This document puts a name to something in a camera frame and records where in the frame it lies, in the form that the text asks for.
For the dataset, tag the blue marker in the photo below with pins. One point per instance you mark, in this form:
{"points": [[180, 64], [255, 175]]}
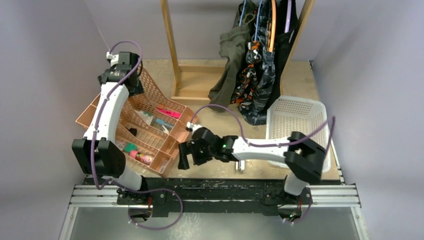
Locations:
{"points": [[166, 124]]}

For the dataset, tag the olive green shorts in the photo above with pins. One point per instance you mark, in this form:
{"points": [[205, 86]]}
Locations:
{"points": [[233, 46]]}

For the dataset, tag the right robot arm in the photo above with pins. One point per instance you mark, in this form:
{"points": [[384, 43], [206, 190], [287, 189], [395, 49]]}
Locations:
{"points": [[301, 154]]}

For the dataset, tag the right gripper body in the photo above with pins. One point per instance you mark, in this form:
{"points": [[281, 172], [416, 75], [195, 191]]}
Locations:
{"points": [[200, 156]]}

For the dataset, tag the grey camouflage shorts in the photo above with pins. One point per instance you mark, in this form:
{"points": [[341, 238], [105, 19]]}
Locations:
{"points": [[256, 115]]}

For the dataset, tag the wooden clothes rack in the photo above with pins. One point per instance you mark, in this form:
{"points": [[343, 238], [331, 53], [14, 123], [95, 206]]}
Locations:
{"points": [[192, 81]]}

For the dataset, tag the orange camouflage shorts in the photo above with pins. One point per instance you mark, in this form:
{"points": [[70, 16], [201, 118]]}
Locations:
{"points": [[247, 78]]}

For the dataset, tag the black garment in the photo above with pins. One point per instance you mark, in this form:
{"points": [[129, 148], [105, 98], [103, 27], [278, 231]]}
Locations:
{"points": [[282, 46]]}

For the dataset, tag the orange hanger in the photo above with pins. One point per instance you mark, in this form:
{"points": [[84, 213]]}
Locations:
{"points": [[272, 26]]}

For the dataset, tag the purple hanger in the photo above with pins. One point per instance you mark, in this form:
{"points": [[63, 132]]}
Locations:
{"points": [[288, 16]]}

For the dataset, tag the peach plastic file organizer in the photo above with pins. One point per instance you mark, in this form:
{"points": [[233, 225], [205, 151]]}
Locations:
{"points": [[136, 126]]}

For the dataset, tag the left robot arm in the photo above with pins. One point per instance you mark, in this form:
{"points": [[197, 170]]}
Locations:
{"points": [[96, 152]]}

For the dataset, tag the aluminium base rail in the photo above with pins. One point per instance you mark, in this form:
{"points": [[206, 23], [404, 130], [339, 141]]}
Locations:
{"points": [[217, 195]]}

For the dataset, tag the blue wire hanger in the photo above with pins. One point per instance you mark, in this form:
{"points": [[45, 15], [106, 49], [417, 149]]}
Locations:
{"points": [[242, 13]]}

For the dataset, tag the white plastic basket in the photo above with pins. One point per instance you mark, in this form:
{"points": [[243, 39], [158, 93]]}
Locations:
{"points": [[294, 114]]}

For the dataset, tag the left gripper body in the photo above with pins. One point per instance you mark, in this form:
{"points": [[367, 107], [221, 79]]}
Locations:
{"points": [[137, 90]]}

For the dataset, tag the pink highlighter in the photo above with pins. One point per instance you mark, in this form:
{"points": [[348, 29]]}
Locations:
{"points": [[169, 113]]}

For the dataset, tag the white stapler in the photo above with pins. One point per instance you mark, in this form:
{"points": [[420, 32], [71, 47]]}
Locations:
{"points": [[240, 166]]}

